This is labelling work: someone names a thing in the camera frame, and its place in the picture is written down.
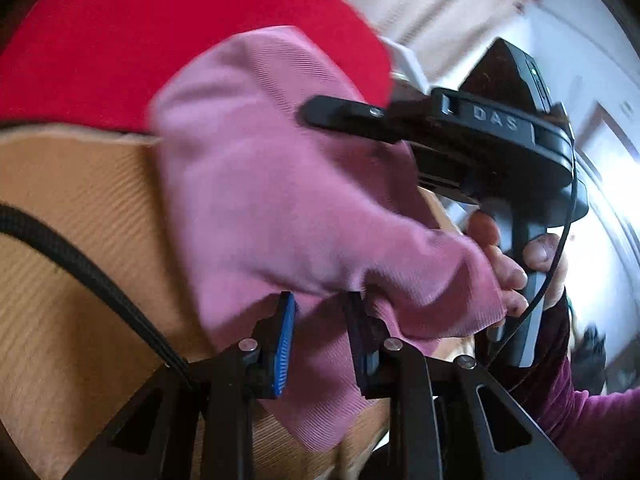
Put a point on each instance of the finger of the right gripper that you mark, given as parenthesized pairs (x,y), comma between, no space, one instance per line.
(348,117)

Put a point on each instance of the maroon sleeve forearm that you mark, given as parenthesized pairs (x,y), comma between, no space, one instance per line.
(599,435)

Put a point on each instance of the tan woven bed mat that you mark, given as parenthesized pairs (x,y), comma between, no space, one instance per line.
(92,231)

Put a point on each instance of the right hand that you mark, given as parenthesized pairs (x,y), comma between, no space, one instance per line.
(511,277)

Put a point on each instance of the red blanket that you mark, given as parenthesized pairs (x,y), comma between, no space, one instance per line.
(98,63)

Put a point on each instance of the cream striped curtain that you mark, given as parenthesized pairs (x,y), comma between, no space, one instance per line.
(440,33)

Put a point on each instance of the pink corduroy zip jacket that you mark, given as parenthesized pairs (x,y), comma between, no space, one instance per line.
(259,204)

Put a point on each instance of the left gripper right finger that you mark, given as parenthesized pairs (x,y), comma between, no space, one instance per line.
(366,335)

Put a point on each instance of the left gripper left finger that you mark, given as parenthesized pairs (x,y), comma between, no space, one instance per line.
(274,335)

